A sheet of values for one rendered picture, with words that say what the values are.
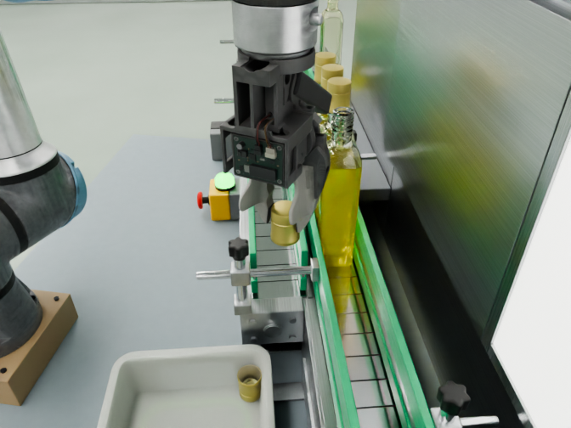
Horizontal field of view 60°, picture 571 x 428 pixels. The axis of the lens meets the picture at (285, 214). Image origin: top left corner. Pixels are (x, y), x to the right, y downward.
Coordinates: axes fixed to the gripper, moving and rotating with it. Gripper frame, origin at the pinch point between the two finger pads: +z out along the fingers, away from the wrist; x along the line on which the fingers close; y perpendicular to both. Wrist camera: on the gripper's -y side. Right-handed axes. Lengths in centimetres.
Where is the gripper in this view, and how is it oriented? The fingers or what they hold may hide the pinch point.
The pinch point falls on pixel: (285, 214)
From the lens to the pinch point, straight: 58.1
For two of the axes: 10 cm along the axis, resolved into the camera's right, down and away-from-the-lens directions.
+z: 0.0, 8.1, 5.8
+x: 9.1, 2.4, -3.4
